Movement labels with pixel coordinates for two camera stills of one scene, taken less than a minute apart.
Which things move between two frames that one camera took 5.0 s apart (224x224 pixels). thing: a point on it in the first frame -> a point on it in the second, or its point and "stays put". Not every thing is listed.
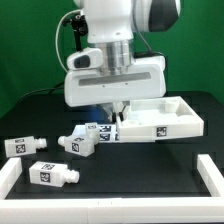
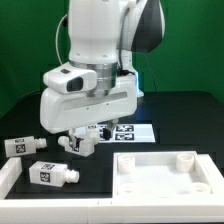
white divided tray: (146, 120) -> (165, 176)
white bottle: (53, 174) stays put
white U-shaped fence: (114, 210) stays put
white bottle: (92, 133) stays put
